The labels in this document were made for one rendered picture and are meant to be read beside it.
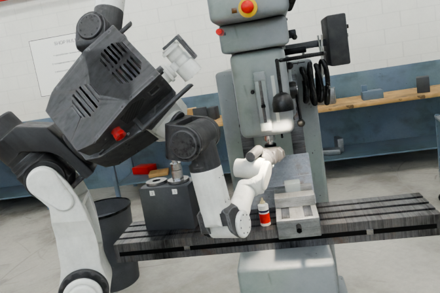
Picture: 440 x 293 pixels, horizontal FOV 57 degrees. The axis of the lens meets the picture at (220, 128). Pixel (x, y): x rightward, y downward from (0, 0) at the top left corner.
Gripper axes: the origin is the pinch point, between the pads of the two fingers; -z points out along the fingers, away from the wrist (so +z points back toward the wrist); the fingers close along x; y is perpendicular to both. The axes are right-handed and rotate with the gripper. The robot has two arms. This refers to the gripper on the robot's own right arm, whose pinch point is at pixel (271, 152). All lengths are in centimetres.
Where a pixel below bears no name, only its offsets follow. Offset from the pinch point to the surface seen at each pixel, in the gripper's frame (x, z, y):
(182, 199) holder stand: 35.8, 13.0, 14.1
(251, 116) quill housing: 2.4, 10.0, -16.4
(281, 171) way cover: 6.6, -32.7, 17.8
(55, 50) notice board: 409, -325, -95
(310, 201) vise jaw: -13.8, 5.2, 18.5
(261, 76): -4.2, 12.4, -30.2
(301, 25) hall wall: 62, -418, -71
